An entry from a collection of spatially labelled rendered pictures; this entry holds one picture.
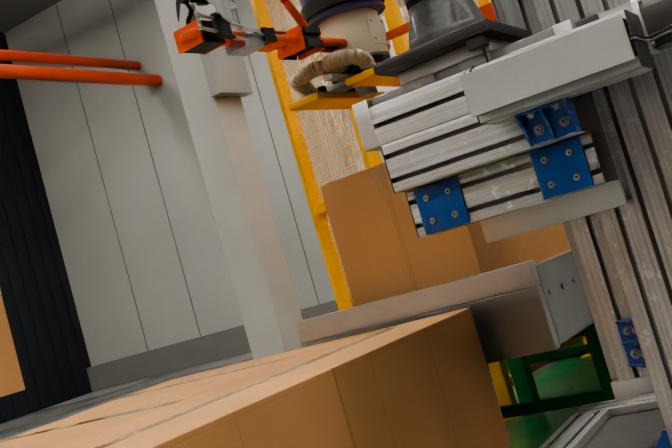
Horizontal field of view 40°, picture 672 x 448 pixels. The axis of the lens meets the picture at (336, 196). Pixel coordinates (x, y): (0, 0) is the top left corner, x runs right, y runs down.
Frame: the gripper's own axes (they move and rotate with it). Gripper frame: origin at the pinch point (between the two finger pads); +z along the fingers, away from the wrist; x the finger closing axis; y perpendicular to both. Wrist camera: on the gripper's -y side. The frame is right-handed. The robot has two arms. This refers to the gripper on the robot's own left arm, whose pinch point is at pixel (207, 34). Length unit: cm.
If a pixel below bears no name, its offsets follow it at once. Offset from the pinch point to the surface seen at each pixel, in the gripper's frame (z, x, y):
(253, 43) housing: 2.2, -1.7, 12.8
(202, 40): 2.2, -1.5, -4.0
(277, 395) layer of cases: 73, -22, -36
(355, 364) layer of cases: 74, -22, -11
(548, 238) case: 64, -20, 98
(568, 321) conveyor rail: 84, -35, 59
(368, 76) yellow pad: 12.8, -10.5, 43.1
